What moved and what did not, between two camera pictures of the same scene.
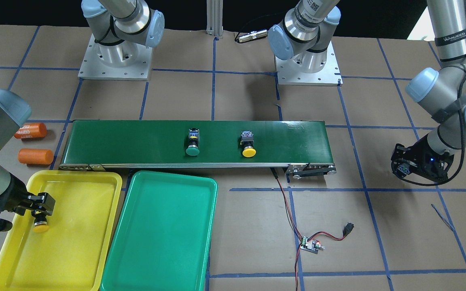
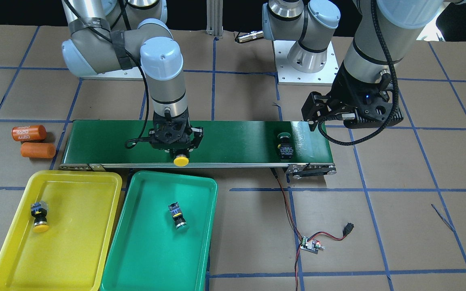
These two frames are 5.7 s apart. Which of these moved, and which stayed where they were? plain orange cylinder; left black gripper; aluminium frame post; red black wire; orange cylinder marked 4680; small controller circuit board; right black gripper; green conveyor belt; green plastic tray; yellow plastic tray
Moved: plain orange cylinder; left black gripper; right black gripper
Stayed: green plastic tray; aluminium frame post; small controller circuit board; yellow plastic tray; orange cylinder marked 4680; red black wire; green conveyor belt
